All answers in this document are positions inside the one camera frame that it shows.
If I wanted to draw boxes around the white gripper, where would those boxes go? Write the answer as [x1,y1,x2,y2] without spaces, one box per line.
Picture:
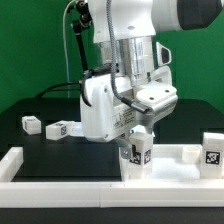
[80,66,178,162]

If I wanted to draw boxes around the white square tabletop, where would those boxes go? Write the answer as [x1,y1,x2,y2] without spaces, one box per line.
[119,144,206,181]

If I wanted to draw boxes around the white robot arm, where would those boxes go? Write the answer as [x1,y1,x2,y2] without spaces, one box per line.
[80,0,224,165]

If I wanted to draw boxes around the white U-shaped obstacle fence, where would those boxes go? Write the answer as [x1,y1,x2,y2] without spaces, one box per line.
[0,147,224,208]

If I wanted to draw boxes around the black cables at base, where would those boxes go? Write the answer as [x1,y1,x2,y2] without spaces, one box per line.
[34,81,83,99]

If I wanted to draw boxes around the white cable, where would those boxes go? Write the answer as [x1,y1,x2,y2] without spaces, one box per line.
[62,0,78,98]

